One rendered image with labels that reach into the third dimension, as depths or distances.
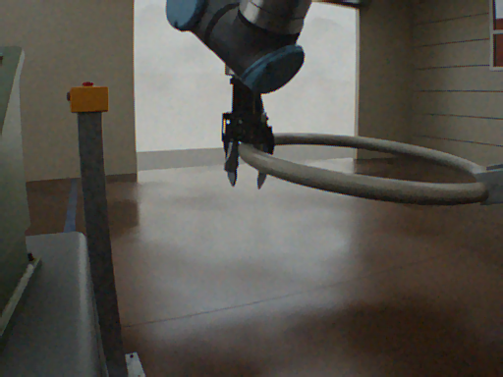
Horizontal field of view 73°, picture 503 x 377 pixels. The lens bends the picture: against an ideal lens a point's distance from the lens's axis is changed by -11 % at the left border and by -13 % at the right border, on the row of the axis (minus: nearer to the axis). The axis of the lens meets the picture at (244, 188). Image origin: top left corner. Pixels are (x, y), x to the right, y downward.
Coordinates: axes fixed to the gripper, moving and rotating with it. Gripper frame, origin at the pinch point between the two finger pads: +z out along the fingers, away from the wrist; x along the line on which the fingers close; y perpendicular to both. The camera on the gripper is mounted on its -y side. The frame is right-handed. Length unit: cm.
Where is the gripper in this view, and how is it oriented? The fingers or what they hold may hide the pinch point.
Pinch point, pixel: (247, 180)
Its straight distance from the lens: 76.9
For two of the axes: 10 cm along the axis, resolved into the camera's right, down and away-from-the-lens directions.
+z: -0.4, 9.6, 2.7
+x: 9.7, 0.9, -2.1
